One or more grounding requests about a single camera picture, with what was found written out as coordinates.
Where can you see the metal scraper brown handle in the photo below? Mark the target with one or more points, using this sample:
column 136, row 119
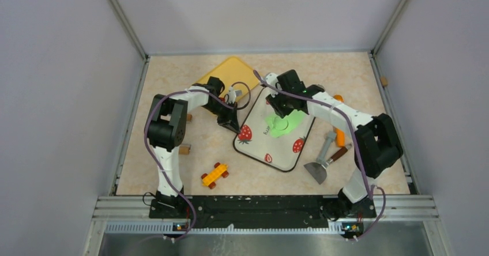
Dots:
column 318, row 170

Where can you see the aluminium frame rail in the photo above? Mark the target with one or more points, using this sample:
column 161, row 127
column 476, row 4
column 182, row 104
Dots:
column 127, row 214

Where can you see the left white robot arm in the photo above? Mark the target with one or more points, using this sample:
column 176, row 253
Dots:
column 165, row 130

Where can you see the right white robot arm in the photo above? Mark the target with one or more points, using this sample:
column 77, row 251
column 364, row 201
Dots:
column 375, row 139

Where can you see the white strawberry tray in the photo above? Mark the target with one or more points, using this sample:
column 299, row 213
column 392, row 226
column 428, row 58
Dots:
column 270, row 139

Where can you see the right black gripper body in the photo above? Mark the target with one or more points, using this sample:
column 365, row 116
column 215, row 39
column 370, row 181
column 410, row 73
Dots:
column 280, row 102

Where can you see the yellow tray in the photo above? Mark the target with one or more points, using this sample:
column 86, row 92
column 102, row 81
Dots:
column 231, row 70

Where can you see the grey plastic tool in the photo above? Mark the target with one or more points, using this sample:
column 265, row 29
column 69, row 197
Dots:
column 329, row 139

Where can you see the round green dough wrapper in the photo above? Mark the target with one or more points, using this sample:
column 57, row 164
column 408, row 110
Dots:
column 280, row 125

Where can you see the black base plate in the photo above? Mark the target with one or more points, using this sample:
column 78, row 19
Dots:
column 264, row 211

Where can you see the wooden rolling pin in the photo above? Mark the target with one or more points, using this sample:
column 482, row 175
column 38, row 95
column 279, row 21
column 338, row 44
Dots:
column 185, row 149

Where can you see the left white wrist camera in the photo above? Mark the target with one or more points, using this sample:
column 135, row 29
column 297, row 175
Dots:
column 232, row 95

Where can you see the yellow toy car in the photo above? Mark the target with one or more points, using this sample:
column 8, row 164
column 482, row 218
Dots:
column 220, row 170

